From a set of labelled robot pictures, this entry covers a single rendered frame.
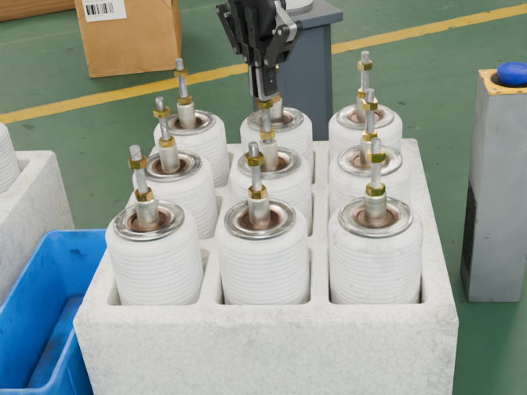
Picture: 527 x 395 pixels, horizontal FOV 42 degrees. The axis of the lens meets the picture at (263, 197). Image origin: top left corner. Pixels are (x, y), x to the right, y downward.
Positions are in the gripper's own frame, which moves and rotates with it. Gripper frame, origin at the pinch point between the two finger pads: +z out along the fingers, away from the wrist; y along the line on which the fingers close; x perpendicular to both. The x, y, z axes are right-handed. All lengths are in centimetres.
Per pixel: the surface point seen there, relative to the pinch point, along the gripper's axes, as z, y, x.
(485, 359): 35.8, -21.8, -15.0
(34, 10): 34, 177, -29
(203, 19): 36, 128, -66
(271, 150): 8.3, -1.0, 0.3
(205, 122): 10.2, 14.6, -0.1
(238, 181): 11.0, -0.1, 4.7
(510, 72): 2.9, -13.8, -25.1
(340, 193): 12.9, -7.8, -4.1
